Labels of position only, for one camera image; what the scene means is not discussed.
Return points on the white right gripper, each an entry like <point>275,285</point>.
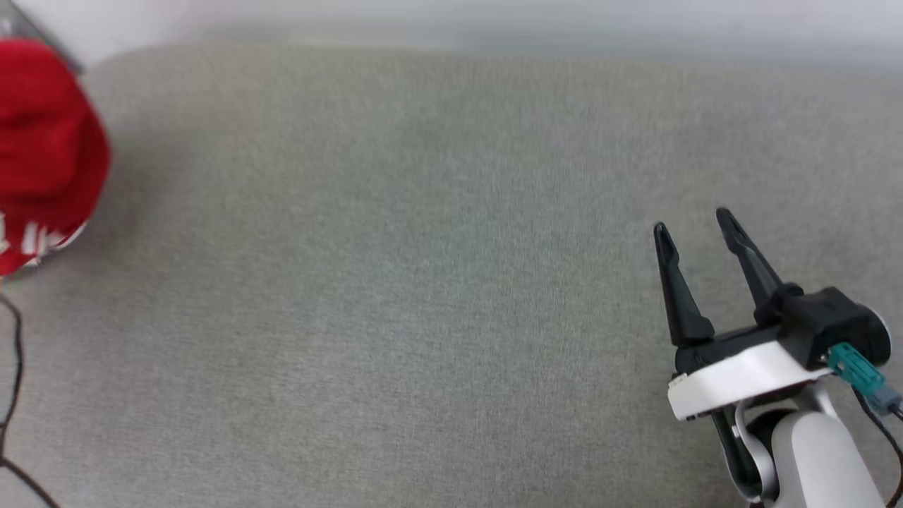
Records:
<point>741,374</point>

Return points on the red garment with white sleeves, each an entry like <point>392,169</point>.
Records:
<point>46,141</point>

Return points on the grey fabric sofa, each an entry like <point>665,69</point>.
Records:
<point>423,282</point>

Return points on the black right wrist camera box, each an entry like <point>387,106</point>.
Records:
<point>829,321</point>

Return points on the teal right camera connector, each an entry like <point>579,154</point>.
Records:
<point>857,370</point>

